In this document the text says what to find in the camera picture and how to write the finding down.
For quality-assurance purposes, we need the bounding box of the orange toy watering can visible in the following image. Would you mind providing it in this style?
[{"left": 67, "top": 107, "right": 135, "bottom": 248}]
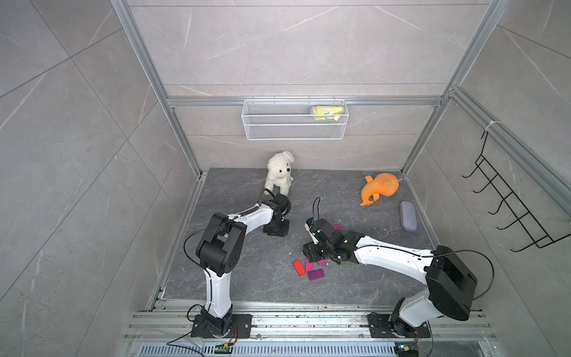
[{"left": 360, "top": 173, "right": 399, "bottom": 207}]

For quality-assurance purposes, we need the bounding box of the purple glasses case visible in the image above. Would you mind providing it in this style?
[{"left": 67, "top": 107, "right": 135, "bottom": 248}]
[{"left": 400, "top": 201, "right": 418, "bottom": 232}]

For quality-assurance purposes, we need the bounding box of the white wire mesh basket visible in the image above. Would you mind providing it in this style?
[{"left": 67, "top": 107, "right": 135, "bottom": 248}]
[{"left": 241, "top": 98, "right": 349, "bottom": 141}]

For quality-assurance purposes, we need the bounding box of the black wire hook rack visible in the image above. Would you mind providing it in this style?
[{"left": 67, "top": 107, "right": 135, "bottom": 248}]
[{"left": 462, "top": 131, "right": 570, "bottom": 253}]

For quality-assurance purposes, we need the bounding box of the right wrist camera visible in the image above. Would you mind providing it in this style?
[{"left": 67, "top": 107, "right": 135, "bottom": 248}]
[{"left": 305, "top": 217, "right": 338, "bottom": 245}]

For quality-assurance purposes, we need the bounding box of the purple block flat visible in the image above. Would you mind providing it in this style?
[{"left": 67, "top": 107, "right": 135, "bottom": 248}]
[{"left": 307, "top": 269, "right": 325, "bottom": 281}]

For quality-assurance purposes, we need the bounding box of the aluminium mounting rail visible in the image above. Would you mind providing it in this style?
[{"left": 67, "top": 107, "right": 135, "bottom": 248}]
[{"left": 116, "top": 300, "right": 504, "bottom": 356}]

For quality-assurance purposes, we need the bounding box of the white plush dog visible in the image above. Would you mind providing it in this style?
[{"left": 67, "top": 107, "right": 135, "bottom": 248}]
[{"left": 265, "top": 151, "right": 294, "bottom": 196}]

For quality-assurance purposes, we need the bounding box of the yellow packet in basket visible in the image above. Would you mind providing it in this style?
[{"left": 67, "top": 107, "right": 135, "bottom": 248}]
[{"left": 310, "top": 106, "right": 345, "bottom": 121}]

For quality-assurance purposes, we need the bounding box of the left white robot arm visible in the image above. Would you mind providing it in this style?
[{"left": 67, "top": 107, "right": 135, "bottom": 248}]
[{"left": 196, "top": 189, "right": 291, "bottom": 336}]

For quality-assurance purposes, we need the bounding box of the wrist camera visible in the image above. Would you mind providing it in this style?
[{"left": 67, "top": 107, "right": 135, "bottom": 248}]
[
  {"left": 305, "top": 217, "right": 338, "bottom": 245},
  {"left": 271, "top": 193, "right": 291, "bottom": 216}
]

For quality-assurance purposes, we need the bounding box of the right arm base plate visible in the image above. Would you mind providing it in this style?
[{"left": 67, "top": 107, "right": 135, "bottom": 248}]
[{"left": 367, "top": 312, "right": 432, "bottom": 339}]

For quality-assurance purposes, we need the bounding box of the red block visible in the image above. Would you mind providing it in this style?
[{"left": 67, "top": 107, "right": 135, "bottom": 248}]
[{"left": 293, "top": 260, "right": 306, "bottom": 277}]

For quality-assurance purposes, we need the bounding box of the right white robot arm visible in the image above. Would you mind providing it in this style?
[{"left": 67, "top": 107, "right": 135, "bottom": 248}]
[{"left": 303, "top": 229, "right": 477, "bottom": 338}]

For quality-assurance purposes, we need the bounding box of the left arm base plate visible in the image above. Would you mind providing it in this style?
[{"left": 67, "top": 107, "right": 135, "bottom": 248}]
[{"left": 190, "top": 314, "right": 253, "bottom": 339}]

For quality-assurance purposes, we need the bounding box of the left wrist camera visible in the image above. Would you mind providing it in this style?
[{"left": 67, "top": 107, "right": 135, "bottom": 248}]
[{"left": 271, "top": 193, "right": 291, "bottom": 216}]

